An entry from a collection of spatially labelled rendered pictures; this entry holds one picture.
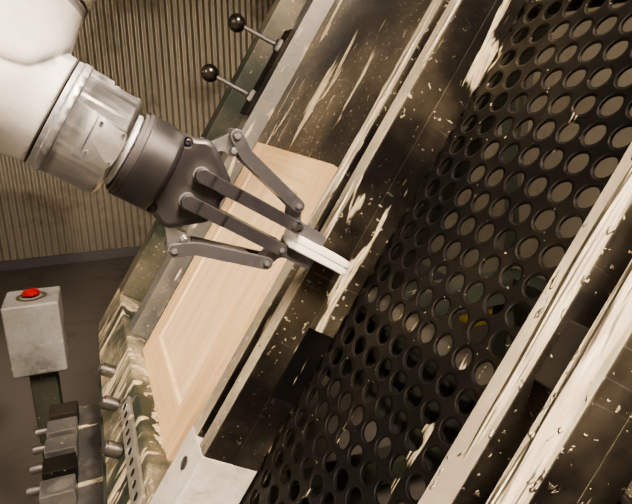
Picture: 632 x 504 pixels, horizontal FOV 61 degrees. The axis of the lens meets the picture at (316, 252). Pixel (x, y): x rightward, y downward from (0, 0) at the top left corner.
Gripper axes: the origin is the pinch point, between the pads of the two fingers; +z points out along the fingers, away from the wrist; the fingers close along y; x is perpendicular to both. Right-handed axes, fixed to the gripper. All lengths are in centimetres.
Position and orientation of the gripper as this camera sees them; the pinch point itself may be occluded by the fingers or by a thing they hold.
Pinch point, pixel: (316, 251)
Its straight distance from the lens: 53.6
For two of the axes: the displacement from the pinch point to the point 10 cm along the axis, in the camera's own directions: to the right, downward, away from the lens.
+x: -3.8, -2.7, 8.9
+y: 4.9, -8.7, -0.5
